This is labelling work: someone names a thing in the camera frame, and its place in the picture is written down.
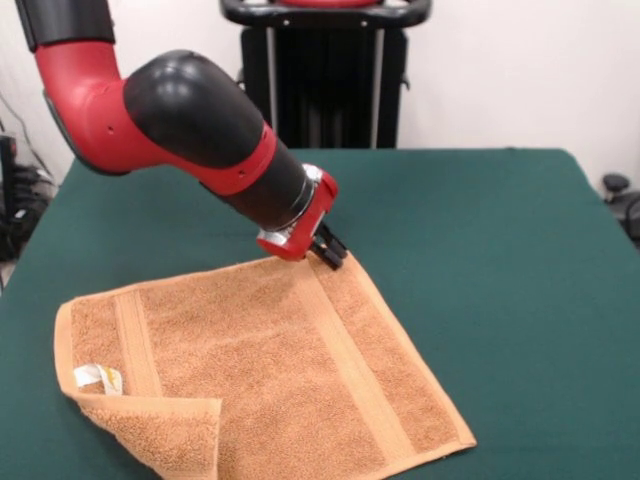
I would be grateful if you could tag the orange terry towel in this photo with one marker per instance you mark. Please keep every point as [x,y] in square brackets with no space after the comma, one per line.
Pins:
[275,360]

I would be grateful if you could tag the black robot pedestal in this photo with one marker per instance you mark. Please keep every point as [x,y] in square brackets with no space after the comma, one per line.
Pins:
[325,90]

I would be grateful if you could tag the dark green table cloth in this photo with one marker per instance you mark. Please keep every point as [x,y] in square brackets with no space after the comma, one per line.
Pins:
[500,250]

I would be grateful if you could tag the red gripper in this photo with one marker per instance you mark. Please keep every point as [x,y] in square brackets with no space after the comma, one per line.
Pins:
[312,225]

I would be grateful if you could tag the black office chair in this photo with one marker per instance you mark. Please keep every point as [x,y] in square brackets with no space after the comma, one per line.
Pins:
[622,200]

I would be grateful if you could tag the black electronics box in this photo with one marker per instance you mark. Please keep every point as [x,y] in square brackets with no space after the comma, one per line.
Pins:
[15,220]

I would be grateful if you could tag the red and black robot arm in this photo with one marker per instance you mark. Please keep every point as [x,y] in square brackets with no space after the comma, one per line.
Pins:
[175,125]

